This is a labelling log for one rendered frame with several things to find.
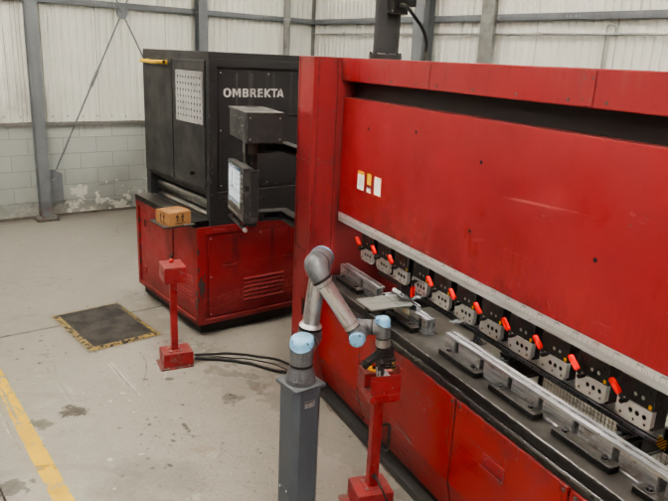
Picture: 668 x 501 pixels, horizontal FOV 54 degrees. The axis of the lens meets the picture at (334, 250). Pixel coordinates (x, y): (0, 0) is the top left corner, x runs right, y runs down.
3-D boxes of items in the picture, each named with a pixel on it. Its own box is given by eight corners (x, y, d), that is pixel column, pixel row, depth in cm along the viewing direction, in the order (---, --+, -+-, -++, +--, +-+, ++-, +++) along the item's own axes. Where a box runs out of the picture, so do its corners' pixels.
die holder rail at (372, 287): (339, 276, 446) (340, 263, 443) (347, 275, 448) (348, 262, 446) (375, 301, 403) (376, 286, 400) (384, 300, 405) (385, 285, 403)
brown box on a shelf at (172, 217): (148, 221, 526) (148, 205, 522) (179, 217, 541) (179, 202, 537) (164, 229, 503) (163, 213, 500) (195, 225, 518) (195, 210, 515)
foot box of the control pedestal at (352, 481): (337, 496, 359) (338, 477, 356) (380, 489, 367) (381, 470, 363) (348, 520, 341) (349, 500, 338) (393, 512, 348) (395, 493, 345)
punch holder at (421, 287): (411, 289, 361) (413, 260, 357) (423, 287, 365) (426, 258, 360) (425, 298, 348) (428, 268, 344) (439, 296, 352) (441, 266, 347)
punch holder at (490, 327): (478, 330, 310) (482, 297, 305) (493, 328, 313) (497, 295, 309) (499, 343, 297) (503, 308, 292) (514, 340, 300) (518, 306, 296)
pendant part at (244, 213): (227, 208, 466) (227, 157, 455) (244, 208, 470) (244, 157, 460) (243, 224, 426) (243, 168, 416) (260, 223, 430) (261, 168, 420)
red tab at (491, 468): (477, 466, 298) (479, 452, 296) (481, 465, 299) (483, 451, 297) (499, 485, 285) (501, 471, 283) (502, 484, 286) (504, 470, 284)
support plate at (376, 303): (356, 300, 371) (356, 298, 370) (396, 295, 382) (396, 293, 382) (371, 311, 355) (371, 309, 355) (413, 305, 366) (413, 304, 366)
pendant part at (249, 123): (228, 225, 477) (228, 104, 454) (260, 223, 486) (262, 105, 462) (245, 243, 432) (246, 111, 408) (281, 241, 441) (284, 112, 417)
